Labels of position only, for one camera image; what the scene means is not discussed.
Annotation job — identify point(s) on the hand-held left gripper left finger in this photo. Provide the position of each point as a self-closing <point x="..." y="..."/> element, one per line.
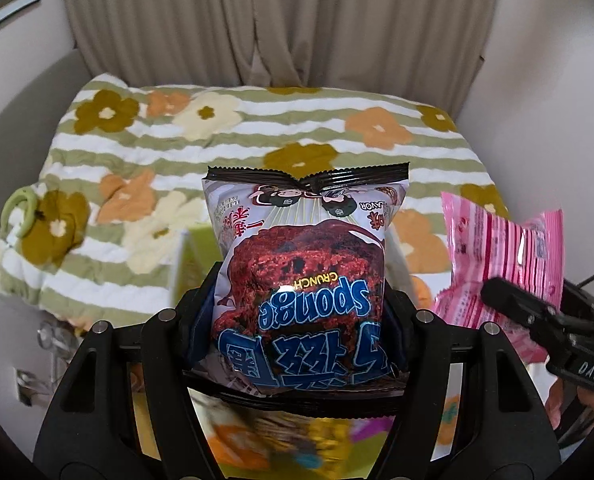
<point x="199" y="325"/>

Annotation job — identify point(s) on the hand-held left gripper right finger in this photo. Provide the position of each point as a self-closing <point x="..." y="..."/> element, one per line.
<point x="396" y="332"/>

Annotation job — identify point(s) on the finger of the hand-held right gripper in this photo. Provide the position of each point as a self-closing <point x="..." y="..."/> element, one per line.
<point x="584" y="302"/>
<point x="522" y="310"/>

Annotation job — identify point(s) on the pink striped snack packet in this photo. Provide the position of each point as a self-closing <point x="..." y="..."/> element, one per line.
<point x="487" y="245"/>

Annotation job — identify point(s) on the lilac chocolate sponge snack packet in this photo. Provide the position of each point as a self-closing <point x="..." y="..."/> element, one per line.
<point x="302" y="260"/>

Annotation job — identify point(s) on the person's right hand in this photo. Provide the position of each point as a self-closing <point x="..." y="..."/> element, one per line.
<point x="556" y="407"/>

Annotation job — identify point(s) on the floral striped blanket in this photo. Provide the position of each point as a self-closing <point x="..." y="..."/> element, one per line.
<point x="177" y="160"/>

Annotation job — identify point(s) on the beige curtain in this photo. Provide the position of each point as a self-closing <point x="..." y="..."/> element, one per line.
<point x="277" y="20"/>

